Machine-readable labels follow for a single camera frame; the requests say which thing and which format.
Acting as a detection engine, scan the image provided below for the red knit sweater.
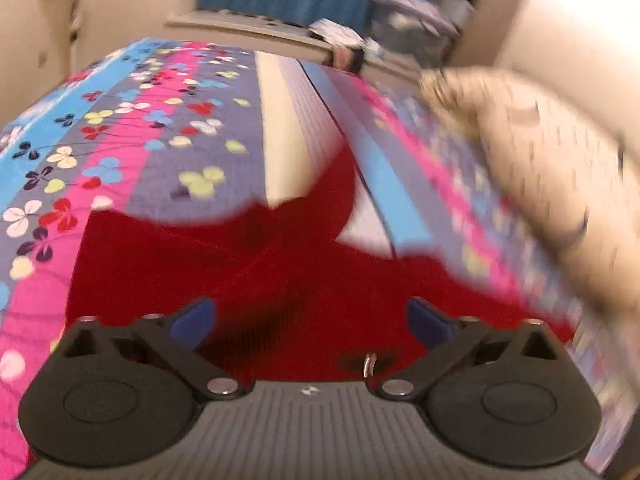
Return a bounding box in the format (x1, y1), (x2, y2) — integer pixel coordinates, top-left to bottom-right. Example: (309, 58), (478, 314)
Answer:
(64, 144), (576, 386)

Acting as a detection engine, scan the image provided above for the pile of white clothes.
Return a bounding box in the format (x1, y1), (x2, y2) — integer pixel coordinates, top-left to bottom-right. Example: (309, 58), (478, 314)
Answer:
(308, 18), (384, 58)

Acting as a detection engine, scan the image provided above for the cream star moon pillow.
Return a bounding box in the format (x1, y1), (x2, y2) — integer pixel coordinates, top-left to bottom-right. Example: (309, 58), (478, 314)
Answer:
(421, 66), (639, 310)

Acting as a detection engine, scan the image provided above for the colourful floral striped bedspread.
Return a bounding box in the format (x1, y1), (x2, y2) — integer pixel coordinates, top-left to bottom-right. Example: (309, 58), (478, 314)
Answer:
(1, 39), (637, 479)

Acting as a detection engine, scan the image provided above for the black pink chair back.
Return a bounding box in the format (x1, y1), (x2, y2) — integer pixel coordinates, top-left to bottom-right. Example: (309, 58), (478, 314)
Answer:
(330, 46), (364, 75)

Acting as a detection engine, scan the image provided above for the clear plastic storage bin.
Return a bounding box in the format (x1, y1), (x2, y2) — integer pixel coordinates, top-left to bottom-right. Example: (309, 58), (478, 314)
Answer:
(369, 0), (462, 68)

